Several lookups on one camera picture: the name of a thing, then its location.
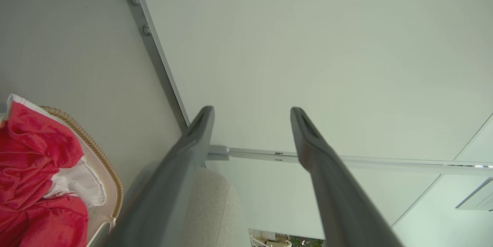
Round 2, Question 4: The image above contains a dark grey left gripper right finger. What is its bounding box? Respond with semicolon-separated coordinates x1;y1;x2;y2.
290;107;403;247

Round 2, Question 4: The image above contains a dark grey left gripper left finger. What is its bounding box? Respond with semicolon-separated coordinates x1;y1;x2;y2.
104;105;215;247

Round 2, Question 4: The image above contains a red basketball jersey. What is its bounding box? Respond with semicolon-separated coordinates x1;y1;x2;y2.
0;101;90;247

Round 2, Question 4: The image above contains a grey fabric sofa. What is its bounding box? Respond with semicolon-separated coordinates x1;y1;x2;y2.
180;168;252;247

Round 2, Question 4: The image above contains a white paper sign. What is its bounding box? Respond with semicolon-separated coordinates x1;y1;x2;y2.
454;178;493;212

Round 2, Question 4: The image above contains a grey partition post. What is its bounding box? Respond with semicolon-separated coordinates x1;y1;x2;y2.
206;145;493;177

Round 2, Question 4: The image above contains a grey partition base rail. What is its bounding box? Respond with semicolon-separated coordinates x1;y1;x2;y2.
115;0;191;133

